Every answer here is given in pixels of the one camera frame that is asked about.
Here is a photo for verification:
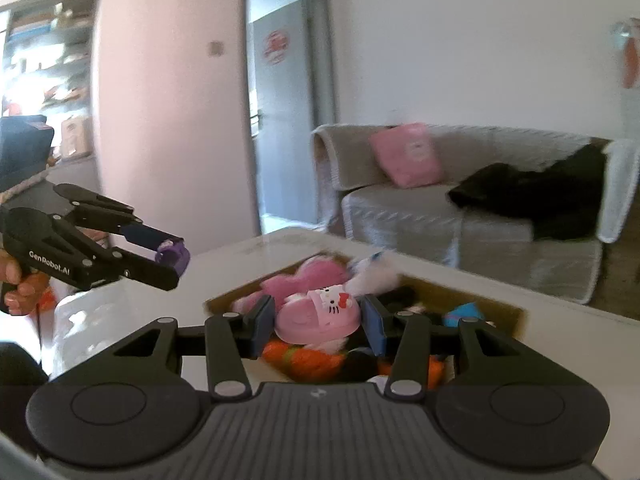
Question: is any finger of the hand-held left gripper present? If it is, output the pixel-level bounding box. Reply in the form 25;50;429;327
52;183;185;252
47;212;182;292

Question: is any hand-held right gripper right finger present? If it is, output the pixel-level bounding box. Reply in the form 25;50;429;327
361;294;546;401

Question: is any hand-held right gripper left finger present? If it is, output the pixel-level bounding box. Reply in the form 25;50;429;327
115;294;277;401

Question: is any purple cartoon slipper toy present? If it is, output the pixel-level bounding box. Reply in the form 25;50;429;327
155;241;192;268

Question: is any pink cat slipper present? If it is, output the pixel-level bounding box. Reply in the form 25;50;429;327
274;284;360;345

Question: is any cardboard box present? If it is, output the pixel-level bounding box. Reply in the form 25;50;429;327
204;250;526;396

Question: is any white desktop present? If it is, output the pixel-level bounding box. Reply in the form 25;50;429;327
0;225;640;480

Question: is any person's left hand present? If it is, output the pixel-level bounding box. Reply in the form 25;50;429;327
0;252;51;317

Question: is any orange sock bundle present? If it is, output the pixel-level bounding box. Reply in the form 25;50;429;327
262;337;346;381

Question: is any grey sofa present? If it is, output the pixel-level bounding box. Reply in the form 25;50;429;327
310;122;640;306

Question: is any dark clothing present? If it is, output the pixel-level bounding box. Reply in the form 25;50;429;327
0;342;51;456

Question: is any pink cushion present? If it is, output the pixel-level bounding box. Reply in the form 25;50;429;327
369;122;445;190

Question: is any storage shelf with goods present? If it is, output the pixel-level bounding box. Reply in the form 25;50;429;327
0;0;101;166

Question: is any blue grey door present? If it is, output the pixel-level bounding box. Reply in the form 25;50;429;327
242;0;337;237

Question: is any black jacket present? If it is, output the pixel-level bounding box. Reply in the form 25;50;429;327
446;144;608;242

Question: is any round red door sticker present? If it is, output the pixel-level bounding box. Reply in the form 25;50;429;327
262;30;292;67

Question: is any white quilted armrest cover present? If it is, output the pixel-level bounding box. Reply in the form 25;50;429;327
595;137;640;245

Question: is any orange wall hanging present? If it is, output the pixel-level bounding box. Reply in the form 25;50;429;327
610;17;640;91

